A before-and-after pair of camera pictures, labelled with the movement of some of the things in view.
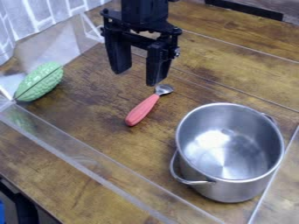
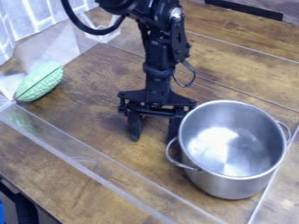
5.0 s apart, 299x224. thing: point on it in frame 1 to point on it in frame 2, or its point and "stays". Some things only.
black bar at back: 248,9 stays
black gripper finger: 158,59 to 174,126
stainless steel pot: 230,147 stays
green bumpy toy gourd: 39,81 stays
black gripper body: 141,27 to 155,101
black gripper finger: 119,47 to 135,121
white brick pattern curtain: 25,17 stays
